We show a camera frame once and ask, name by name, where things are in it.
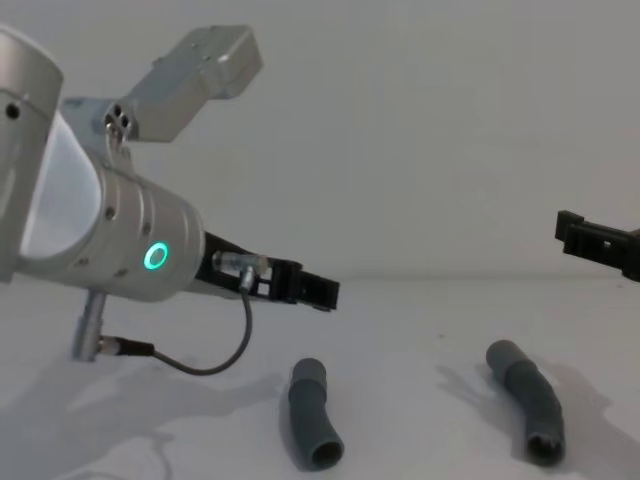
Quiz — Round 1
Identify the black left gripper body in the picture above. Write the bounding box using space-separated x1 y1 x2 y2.
191 229 275 302

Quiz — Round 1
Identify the grey bent pipe piece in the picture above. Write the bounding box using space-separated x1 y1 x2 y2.
285 356 347 467
485 339 567 461

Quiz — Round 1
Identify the white table cloth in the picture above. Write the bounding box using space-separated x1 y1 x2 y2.
0 276 640 480

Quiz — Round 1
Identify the white curtain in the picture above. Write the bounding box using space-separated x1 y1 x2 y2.
0 0 640 289

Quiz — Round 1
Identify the thin dark gripper cable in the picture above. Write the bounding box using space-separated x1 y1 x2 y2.
99 251 270 376

